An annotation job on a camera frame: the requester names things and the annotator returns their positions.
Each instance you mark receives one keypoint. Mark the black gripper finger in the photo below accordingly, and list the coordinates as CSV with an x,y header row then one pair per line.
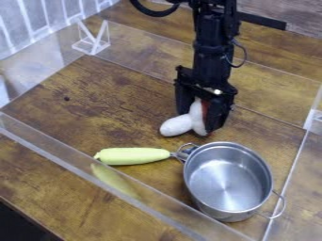
x,y
185,98
217,109

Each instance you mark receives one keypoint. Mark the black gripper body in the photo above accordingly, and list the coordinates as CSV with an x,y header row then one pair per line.
x,y
208,77

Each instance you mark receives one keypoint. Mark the white and brown plush mushroom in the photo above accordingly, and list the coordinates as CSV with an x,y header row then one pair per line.
x,y
186,122

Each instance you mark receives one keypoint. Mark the silver metal pot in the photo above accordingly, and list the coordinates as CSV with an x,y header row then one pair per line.
x,y
229,181

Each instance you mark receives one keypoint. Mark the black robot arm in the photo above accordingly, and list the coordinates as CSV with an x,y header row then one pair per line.
x,y
217,24

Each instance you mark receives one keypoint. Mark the black strip on table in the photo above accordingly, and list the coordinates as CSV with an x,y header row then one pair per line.
x,y
265,21

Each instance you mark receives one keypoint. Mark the clear acrylic front barrier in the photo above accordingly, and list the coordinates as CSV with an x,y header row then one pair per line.
x,y
84,200

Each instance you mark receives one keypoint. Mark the yellow-green handled utensil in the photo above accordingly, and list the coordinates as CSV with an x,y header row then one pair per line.
x,y
137,156

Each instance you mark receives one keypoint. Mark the clear acrylic triangular bracket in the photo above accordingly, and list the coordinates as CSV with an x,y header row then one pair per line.
x,y
90,44

